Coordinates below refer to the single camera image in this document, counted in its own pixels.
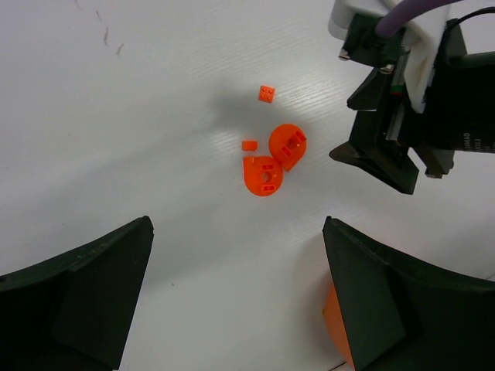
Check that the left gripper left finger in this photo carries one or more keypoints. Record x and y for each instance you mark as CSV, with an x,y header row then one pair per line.
x,y
74,311

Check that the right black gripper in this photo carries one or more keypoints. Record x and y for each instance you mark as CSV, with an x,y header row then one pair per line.
x,y
458,116

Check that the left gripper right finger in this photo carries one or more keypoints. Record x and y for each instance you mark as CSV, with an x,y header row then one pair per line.
x,y
401,313

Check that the orange round divided container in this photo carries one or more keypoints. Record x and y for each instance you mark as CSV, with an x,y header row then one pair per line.
x,y
335,327

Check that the small orange lego tile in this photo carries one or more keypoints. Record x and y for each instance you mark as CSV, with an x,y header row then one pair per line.
x,y
266,94

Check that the small orange lego piece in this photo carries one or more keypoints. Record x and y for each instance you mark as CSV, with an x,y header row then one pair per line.
x,y
249,145

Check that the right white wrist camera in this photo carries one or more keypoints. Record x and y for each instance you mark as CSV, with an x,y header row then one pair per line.
x,y
398,37

